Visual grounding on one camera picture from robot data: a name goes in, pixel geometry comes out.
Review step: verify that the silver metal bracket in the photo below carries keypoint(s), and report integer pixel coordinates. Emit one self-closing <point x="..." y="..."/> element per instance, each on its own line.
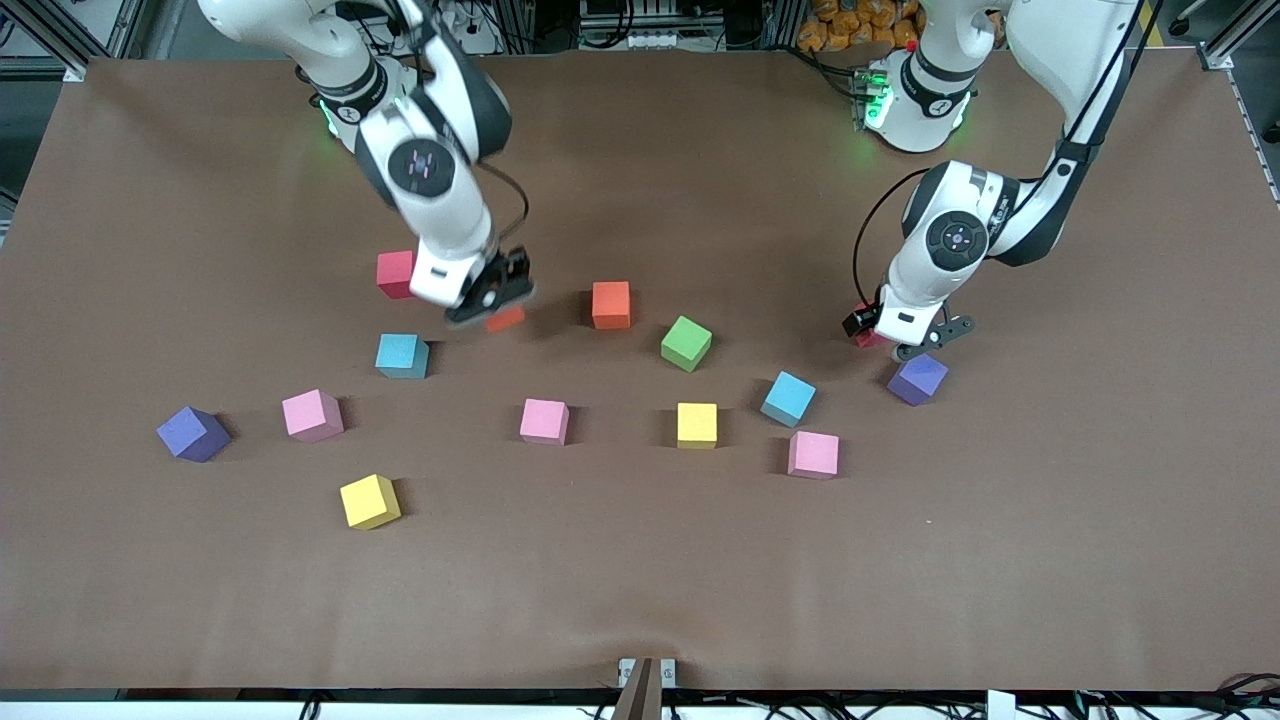
<point x="668" y="672"/>

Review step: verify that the orange foam cube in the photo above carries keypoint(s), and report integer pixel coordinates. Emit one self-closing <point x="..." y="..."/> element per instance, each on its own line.
<point x="611" y="304"/>
<point x="507" y="320"/>

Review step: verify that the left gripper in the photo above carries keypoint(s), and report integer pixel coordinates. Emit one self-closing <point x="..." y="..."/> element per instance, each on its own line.
<point x="858" y="322"/>

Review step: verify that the green foam cube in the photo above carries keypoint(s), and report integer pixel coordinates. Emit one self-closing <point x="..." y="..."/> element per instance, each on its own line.
<point x="686" y="343"/>

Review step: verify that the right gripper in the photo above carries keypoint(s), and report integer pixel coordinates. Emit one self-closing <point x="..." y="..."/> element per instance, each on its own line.
<point x="512" y="268"/>

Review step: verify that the pink foam cube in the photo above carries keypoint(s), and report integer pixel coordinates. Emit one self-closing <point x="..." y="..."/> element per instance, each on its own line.
<point x="544" y="421"/>
<point x="312" y="415"/>
<point x="813" y="454"/>

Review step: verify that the blue foam cube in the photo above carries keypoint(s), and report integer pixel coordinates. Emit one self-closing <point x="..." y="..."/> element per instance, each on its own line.
<point x="788" y="398"/>
<point x="402" y="355"/>

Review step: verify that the brown paper table cover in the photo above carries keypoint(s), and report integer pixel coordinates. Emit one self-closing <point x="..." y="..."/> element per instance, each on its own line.
<point x="640" y="580"/>

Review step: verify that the small white block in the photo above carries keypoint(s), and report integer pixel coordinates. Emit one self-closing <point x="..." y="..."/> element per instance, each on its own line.
<point x="1000" y="705"/>

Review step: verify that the red foam cube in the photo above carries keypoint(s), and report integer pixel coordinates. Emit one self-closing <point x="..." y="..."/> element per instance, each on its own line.
<point x="868" y="340"/>
<point x="393" y="275"/>

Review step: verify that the pile of orange bags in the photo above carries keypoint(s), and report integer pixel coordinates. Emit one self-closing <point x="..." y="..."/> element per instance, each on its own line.
<point x="860" y="25"/>

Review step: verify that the white power strip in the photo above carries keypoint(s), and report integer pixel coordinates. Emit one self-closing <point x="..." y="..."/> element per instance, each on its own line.
<point x="650" y="40"/>
<point x="485" y="40"/>

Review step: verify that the aluminium frame profile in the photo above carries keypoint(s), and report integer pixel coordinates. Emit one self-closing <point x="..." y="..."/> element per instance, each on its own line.
<point x="50" y="38"/>
<point x="1225" y="48"/>

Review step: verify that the yellow foam cube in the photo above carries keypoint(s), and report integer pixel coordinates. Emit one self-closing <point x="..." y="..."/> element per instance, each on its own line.
<point x="369" y="501"/>
<point x="697" y="425"/>

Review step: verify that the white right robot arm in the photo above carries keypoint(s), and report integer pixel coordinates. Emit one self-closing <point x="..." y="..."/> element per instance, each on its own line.
<point x="440" y="215"/>

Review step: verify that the purple foam cube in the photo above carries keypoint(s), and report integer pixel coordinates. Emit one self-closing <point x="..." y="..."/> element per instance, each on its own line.
<point x="917" y="380"/>
<point x="193" y="433"/>

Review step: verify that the brown vertical bar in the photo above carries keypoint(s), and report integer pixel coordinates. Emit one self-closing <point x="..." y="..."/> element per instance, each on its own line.
<point x="640" y="695"/>

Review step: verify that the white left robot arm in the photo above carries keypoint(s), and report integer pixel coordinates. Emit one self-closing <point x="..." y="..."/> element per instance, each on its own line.
<point x="950" y="240"/>

